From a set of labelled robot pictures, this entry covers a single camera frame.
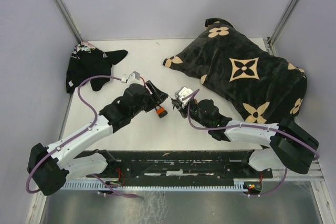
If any white slotted cable duct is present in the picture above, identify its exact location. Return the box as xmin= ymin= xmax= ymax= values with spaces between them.
xmin=62 ymin=178 xmax=260 ymax=191

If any left aluminium frame post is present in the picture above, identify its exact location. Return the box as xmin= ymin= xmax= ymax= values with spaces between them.
xmin=53 ymin=0 xmax=82 ymax=43

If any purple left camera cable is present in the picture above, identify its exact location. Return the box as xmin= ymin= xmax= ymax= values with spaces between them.
xmin=25 ymin=75 xmax=139 ymax=199

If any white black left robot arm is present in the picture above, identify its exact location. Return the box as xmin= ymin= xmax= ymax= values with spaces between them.
xmin=26 ymin=81 xmax=168 ymax=196

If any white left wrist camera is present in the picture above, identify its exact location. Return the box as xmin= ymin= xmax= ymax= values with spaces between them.
xmin=121 ymin=71 xmax=142 ymax=85

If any right aluminium frame post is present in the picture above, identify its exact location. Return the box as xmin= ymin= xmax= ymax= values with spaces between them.
xmin=267 ymin=0 xmax=300 ymax=55

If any black beige patterned blanket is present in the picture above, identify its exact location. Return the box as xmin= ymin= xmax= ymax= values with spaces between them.
xmin=163 ymin=18 xmax=307 ymax=124

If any black printed garment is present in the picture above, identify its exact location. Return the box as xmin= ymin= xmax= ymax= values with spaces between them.
xmin=66 ymin=41 xmax=128 ymax=94

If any orange black small padlock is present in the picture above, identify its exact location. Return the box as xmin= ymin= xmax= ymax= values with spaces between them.
xmin=155 ymin=105 xmax=167 ymax=118

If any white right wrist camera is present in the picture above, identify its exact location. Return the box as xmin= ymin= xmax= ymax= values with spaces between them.
xmin=175 ymin=87 xmax=194 ymax=104

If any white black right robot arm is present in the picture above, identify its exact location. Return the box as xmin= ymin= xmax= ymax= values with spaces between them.
xmin=171 ymin=98 xmax=319 ymax=177

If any aluminium frame post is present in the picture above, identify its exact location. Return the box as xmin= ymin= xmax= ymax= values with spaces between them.
xmin=53 ymin=0 xmax=82 ymax=43
xmin=267 ymin=0 xmax=300 ymax=55

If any black base frame bar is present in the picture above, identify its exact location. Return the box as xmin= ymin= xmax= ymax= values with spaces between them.
xmin=99 ymin=151 xmax=273 ymax=185

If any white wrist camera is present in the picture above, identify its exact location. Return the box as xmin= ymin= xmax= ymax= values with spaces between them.
xmin=121 ymin=71 xmax=142 ymax=85
xmin=175 ymin=87 xmax=194 ymax=104

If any black headed key pair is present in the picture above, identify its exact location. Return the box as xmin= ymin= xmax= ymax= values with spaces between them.
xmin=171 ymin=98 xmax=176 ymax=110

